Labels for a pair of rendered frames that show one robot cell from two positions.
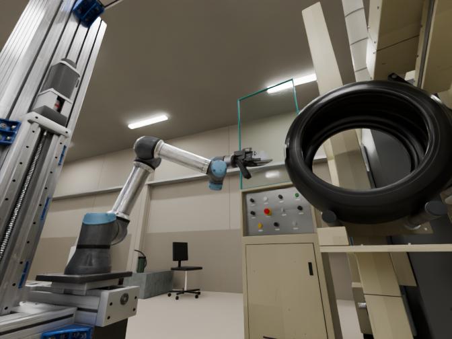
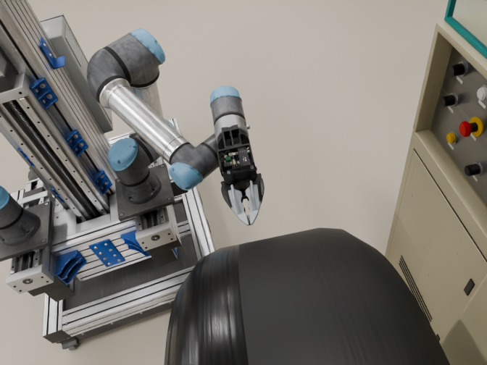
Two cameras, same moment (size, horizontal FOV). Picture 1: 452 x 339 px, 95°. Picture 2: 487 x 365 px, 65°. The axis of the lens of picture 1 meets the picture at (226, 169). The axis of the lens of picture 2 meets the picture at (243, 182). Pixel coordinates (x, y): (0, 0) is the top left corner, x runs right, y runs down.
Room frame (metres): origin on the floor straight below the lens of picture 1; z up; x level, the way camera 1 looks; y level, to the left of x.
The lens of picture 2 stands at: (0.72, -0.62, 1.82)
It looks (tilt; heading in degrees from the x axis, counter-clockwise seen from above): 48 degrees down; 62
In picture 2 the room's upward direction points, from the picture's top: 14 degrees counter-clockwise
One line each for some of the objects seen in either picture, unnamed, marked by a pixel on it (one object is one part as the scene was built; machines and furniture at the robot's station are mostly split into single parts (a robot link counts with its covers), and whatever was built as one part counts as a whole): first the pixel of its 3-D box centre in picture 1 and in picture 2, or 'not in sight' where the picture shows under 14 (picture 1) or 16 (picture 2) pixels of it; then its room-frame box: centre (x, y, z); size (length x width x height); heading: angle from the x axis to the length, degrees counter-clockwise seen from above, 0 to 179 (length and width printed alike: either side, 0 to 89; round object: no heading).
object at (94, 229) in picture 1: (98, 227); (128, 159); (0.88, 0.53, 0.88); 0.13 x 0.12 x 0.14; 7
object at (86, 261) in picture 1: (91, 258); (138, 181); (0.88, 0.53, 0.77); 0.15 x 0.15 x 0.10
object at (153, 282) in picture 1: (148, 270); not in sight; (4.98, 1.70, 0.43); 0.90 x 0.72 x 0.87; 159
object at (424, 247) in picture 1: (381, 248); not in sight; (0.81, -0.56, 0.80); 0.37 x 0.36 x 0.02; 60
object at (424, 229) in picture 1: (370, 224); not in sight; (0.96, -0.65, 0.90); 0.40 x 0.03 x 0.10; 60
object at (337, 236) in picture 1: (335, 239); not in sight; (0.88, -0.44, 0.83); 0.36 x 0.09 x 0.06; 150
